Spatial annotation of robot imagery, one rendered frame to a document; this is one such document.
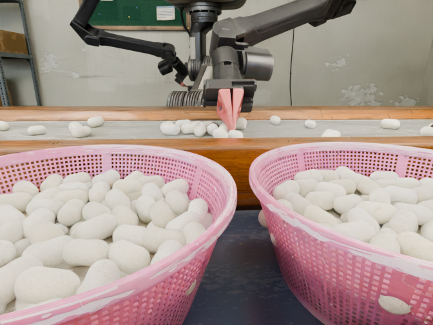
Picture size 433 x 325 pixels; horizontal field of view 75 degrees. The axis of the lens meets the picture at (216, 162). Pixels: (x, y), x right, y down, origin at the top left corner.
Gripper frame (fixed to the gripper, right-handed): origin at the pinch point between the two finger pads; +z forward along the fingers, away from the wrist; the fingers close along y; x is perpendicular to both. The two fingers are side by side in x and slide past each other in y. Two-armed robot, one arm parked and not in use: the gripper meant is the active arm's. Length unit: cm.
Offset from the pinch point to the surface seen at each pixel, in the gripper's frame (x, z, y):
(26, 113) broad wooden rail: 14, -16, -47
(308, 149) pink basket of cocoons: -11.9, 12.8, 7.1
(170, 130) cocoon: 1.8, -1.0, -11.4
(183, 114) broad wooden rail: 14.1, -15.5, -9.6
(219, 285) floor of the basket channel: -13.8, 28.3, -5.2
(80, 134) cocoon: 1.1, 0.1, -27.3
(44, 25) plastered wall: 114, -202, -133
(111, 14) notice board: 102, -202, -73
